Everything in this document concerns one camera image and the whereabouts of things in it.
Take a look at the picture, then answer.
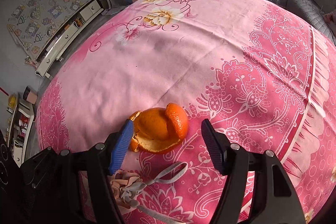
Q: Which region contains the orange peel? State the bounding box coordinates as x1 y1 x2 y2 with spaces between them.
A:
129 103 189 154

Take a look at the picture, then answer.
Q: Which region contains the small white shelf unit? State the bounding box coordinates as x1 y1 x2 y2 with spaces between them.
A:
5 93 35 167

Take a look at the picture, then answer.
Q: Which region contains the pink floral table cloth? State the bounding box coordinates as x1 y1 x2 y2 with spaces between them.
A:
36 0 335 223

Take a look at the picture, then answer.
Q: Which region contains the white low drawer cabinet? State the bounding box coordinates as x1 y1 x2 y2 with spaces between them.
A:
35 0 104 79

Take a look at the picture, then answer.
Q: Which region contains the left baby print pillow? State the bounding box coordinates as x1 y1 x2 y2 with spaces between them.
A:
323 10 336 36

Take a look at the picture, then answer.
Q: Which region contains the cartoon print wall cloth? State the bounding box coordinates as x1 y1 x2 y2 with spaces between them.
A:
7 0 89 68

